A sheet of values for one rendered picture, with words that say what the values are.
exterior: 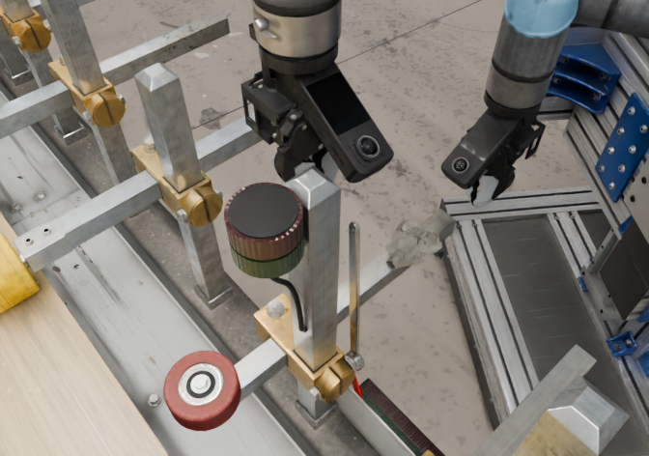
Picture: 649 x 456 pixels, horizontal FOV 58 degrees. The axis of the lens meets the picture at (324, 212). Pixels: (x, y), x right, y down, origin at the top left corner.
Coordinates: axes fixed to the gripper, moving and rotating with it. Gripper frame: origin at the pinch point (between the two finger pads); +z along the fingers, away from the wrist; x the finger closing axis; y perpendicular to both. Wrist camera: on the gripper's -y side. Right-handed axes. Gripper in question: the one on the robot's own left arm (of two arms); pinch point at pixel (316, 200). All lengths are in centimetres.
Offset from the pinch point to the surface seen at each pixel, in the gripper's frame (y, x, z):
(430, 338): 8, -47, 101
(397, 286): 26, -52, 101
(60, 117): 64, 10, 24
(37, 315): 14.8, 30.5, 10.7
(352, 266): -7.3, 0.8, 4.1
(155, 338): 20.3, 18.7, 38.8
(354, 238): -6.4, -0.1, 0.6
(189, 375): -3.4, 20.9, 10.3
